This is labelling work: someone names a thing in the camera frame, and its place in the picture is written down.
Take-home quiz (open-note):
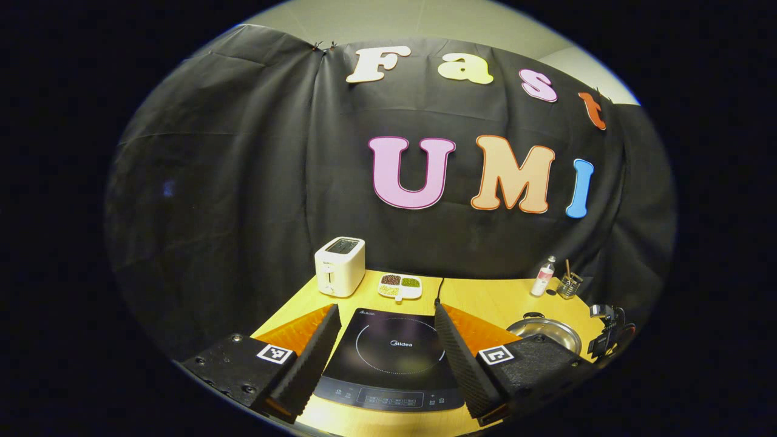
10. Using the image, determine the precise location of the black induction cooktop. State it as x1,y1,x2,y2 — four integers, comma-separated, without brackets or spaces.
314,308,466,413

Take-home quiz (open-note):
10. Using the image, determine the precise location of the white divided dish of beans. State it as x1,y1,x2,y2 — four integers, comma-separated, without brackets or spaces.
378,273,423,302

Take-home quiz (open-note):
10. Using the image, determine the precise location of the clear bottle with pink label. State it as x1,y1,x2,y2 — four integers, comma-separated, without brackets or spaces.
531,256,557,297

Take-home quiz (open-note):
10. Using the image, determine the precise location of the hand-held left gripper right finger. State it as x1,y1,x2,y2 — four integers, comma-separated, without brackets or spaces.
433,303,599,427

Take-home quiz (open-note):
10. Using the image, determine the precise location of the black backdrop cloth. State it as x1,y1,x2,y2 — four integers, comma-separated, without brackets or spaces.
104,24,677,365

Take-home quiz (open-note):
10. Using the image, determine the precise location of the white toaster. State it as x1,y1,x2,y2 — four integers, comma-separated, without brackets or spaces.
314,237,366,298

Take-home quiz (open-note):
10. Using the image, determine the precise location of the clear wire basket holder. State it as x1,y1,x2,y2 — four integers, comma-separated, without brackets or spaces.
557,272,583,300

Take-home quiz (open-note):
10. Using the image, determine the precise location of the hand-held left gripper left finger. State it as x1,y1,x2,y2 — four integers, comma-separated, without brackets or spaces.
179,304,342,425

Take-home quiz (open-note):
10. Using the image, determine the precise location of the steel pot with black handles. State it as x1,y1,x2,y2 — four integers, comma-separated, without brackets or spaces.
506,312,582,356

